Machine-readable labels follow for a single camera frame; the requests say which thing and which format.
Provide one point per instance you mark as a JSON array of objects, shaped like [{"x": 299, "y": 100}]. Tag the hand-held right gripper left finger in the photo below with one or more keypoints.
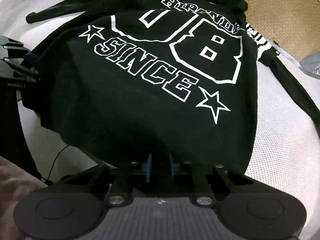
[{"x": 148, "y": 168}]

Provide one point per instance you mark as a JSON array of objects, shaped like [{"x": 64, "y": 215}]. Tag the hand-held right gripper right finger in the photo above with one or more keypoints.
[{"x": 172, "y": 167}]

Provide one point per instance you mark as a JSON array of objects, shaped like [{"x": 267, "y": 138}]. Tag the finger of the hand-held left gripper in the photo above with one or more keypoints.
[
  {"x": 25, "y": 72},
  {"x": 10, "y": 47}
]

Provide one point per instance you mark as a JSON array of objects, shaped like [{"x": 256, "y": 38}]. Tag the black white-printed sweatshirt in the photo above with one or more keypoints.
[{"x": 125, "y": 117}]

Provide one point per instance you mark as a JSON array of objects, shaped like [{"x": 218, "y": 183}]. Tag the person's pink clothing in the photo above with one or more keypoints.
[{"x": 15, "y": 192}]

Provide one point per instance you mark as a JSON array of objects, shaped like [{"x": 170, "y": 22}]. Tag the white woven bed mat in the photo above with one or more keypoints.
[{"x": 287, "y": 155}]

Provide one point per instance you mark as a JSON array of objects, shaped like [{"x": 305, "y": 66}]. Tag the grey patterned sheet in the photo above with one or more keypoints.
[{"x": 311, "y": 66}]

